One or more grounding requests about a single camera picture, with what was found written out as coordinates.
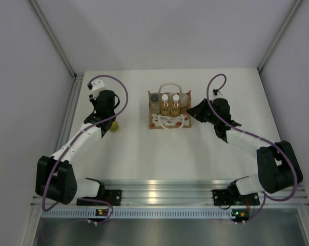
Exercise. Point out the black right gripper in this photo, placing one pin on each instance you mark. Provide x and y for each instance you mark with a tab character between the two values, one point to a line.
197	111

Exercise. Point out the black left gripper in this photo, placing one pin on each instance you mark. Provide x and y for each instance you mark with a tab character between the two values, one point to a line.
94	101

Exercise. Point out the white cap amber bottle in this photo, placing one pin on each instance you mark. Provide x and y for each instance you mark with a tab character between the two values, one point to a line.
175	106
164	105

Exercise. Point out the red cap yellow liquid bottle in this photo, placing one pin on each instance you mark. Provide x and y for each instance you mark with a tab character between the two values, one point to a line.
114	126

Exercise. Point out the burlap watermelon print canvas bag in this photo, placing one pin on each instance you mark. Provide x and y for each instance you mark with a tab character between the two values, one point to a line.
168	122

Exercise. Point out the dark cap clear square bottle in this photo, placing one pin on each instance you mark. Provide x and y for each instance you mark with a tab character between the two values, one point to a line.
154	103

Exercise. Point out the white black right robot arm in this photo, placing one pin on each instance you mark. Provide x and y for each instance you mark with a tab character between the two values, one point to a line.
277	165

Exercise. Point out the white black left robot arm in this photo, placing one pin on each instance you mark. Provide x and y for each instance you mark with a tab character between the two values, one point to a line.
55	177

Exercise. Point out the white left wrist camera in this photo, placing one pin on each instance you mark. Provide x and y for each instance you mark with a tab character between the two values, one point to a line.
95	87

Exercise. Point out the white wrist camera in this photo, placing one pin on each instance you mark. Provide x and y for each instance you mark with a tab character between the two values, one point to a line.
217	94
95	87

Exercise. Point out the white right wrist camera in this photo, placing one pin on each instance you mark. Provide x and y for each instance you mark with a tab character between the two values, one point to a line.
217	94

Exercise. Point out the left aluminium frame post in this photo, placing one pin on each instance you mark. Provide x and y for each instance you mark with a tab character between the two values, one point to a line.
35	7

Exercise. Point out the aluminium frame post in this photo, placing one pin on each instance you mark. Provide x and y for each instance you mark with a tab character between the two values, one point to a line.
281	32
35	7

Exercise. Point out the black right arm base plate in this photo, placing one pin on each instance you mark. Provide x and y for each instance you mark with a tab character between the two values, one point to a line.
223	198

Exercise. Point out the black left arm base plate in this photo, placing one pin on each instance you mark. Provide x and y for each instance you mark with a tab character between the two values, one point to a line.
113	197

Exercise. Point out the aluminium mounting rail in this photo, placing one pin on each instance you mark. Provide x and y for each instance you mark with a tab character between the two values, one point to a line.
185	193

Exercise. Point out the white slotted cable duct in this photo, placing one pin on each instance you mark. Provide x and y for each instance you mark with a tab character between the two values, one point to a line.
127	213

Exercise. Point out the right aluminium frame post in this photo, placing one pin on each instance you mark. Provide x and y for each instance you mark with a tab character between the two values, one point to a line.
281	32

